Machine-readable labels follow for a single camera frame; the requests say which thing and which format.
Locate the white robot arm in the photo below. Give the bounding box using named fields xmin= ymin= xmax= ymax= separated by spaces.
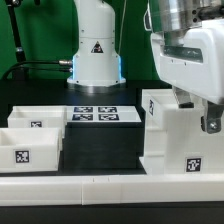
xmin=67 ymin=0 xmax=224 ymax=134

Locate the white drawer box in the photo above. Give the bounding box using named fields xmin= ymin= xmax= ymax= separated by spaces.
xmin=0 ymin=128 xmax=62 ymax=173
xmin=7 ymin=106 xmax=67 ymax=135

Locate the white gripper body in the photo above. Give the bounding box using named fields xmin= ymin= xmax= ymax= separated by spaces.
xmin=151 ymin=26 xmax=224 ymax=104

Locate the white front rail barrier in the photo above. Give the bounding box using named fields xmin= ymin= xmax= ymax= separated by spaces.
xmin=0 ymin=174 xmax=224 ymax=206

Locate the black cable upper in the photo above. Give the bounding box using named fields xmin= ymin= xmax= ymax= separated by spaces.
xmin=1 ymin=59 xmax=74 ymax=80

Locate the white drawer frame cabinet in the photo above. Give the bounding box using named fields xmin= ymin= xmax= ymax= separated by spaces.
xmin=140 ymin=89 xmax=224 ymax=175

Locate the black camera stand pole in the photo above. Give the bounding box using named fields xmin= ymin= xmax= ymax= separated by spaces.
xmin=2 ymin=0 xmax=29 ymax=81

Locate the black cable lower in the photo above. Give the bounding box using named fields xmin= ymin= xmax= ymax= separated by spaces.
xmin=19 ymin=66 xmax=74 ymax=74

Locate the white drawer box front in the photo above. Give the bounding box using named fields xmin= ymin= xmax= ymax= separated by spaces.
xmin=0 ymin=128 xmax=62 ymax=173

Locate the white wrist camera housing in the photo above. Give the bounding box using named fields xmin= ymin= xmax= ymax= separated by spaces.
xmin=143 ymin=9 xmax=155 ymax=32

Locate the black cable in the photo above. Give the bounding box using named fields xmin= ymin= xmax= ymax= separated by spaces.
xmin=19 ymin=66 xmax=74 ymax=74
xmin=1 ymin=59 xmax=74 ymax=80

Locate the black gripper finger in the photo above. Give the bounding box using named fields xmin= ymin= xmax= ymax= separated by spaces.
xmin=172 ymin=86 xmax=194 ymax=109
xmin=201 ymin=101 xmax=224 ymax=134

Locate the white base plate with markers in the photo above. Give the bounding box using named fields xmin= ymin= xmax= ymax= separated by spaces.
xmin=66 ymin=106 xmax=141 ymax=123

